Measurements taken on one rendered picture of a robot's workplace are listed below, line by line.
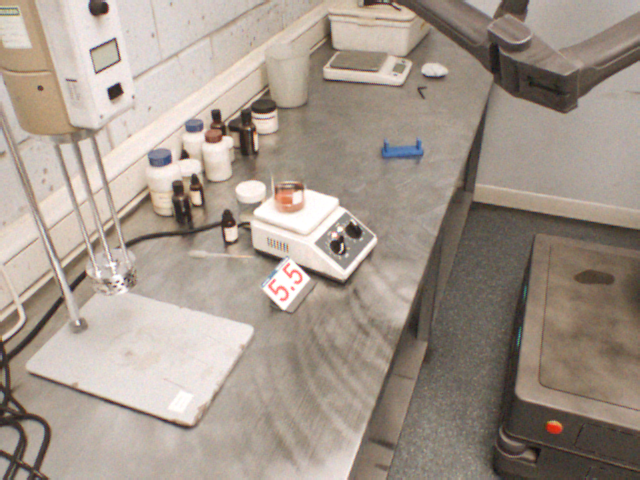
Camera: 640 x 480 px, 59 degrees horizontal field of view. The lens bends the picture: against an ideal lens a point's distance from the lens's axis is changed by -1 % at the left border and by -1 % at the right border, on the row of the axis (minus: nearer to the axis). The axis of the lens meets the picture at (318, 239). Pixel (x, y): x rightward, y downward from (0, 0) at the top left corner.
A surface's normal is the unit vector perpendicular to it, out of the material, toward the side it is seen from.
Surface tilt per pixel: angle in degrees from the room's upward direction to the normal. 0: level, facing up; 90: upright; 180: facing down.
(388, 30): 94
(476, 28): 28
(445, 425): 0
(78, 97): 90
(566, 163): 90
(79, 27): 90
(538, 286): 0
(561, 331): 0
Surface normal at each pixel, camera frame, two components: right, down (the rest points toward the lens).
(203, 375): -0.02, -0.80
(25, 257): 0.94, 0.19
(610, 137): -0.36, 0.56
